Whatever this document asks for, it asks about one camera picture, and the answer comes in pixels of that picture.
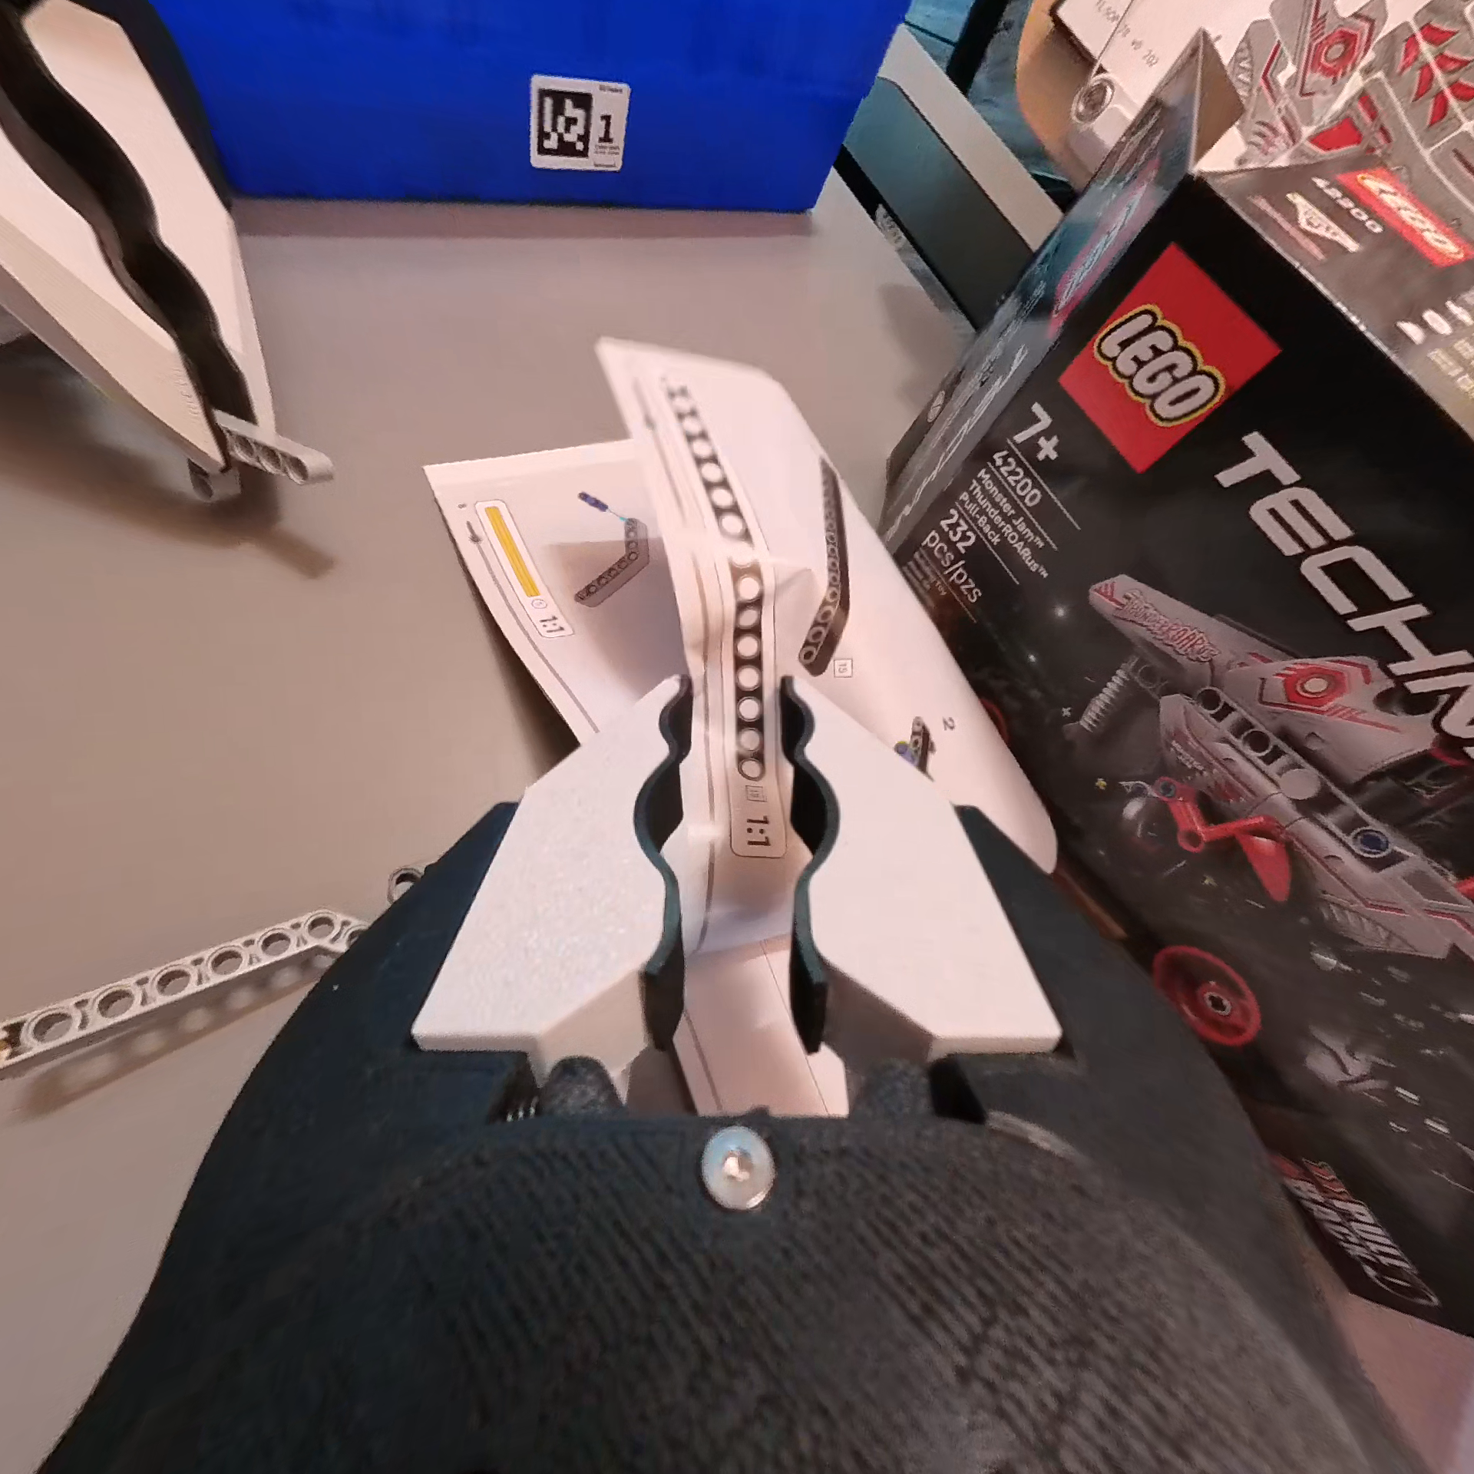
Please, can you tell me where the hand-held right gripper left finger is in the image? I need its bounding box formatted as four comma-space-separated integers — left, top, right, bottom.
410, 674, 696, 1100

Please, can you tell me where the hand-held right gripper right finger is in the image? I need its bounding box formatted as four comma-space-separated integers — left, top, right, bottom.
779, 676, 1063, 1116

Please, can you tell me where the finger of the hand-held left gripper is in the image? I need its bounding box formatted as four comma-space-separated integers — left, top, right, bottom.
0, 0, 281, 443
0, 68, 246, 501

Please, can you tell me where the blue plastic bin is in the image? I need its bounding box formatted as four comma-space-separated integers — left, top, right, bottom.
150, 0, 911, 214

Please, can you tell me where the short grey perforated beam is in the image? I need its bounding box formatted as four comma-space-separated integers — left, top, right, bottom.
190, 416, 337, 503

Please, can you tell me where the white instruction booklet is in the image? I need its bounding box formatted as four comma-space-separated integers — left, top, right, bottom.
423, 335, 1059, 1118

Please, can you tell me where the white tag sticker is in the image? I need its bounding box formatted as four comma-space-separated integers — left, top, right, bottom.
529, 72, 632, 172

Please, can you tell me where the long grey perforated beam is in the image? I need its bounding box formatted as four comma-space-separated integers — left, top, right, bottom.
0, 906, 371, 1079

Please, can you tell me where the black toy set box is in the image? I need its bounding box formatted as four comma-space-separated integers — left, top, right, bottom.
878, 22, 1474, 1342

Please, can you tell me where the dark flat panel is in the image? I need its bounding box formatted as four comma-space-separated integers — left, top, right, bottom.
838, 22, 1069, 332

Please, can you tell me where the white printed paper sheet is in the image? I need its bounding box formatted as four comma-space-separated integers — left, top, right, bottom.
1019, 0, 1282, 191

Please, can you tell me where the grey red sticker sheet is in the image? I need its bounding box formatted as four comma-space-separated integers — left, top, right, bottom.
1224, 0, 1474, 170

